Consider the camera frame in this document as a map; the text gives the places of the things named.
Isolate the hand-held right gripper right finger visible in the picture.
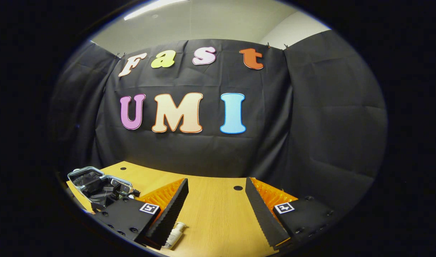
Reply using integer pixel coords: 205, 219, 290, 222
245, 177, 336, 250

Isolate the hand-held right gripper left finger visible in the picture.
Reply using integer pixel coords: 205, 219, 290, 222
93, 178, 189, 250

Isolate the black backdrop cloth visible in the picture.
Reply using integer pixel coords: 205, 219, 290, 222
49, 30, 388, 222

